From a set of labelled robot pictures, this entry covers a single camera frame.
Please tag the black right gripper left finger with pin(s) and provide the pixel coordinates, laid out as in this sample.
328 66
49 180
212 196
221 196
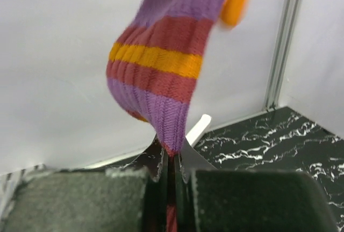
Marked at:
142 191

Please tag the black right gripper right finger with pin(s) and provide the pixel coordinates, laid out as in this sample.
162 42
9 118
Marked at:
187 161

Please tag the white drying rack frame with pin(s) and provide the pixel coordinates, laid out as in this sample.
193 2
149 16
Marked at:
198 130

